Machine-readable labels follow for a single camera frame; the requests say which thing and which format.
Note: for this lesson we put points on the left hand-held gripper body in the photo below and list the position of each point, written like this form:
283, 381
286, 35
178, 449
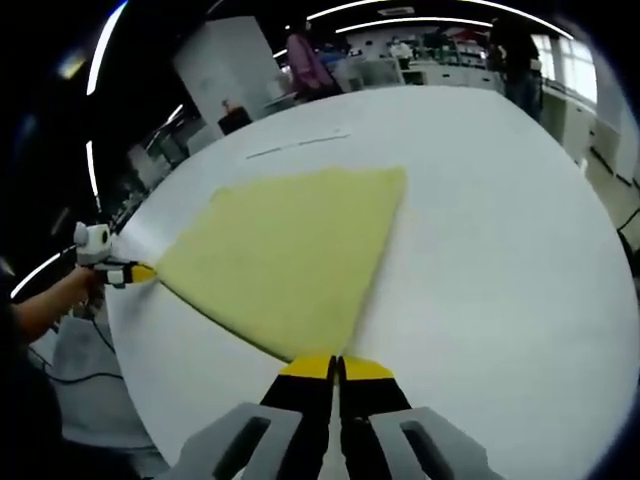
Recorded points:
92, 245

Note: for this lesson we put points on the short ceiling light strip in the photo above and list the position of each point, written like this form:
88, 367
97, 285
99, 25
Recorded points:
40, 272
91, 170

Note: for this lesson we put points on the black box with orange item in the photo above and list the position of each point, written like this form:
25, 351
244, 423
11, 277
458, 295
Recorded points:
234, 120

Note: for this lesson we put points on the person's left hand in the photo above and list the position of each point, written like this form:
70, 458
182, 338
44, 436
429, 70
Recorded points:
82, 287

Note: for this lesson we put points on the white square column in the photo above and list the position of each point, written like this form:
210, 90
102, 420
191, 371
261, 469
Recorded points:
225, 70

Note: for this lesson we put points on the long curved ceiling light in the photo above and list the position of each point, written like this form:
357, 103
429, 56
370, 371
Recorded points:
530, 16
415, 21

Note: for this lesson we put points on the long ceiling light strip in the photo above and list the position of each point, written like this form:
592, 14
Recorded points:
102, 50

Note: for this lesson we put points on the person's dark clothing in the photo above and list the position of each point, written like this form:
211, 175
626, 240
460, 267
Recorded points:
25, 410

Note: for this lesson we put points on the white cabinet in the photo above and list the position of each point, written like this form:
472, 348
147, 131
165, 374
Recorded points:
570, 120

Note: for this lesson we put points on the yellow blue grey garment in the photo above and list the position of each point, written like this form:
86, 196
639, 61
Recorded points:
290, 250

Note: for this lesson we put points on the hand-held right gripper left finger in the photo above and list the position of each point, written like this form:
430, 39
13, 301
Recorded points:
300, 415

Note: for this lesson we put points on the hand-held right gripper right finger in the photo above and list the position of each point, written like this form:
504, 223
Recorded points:
375, 425

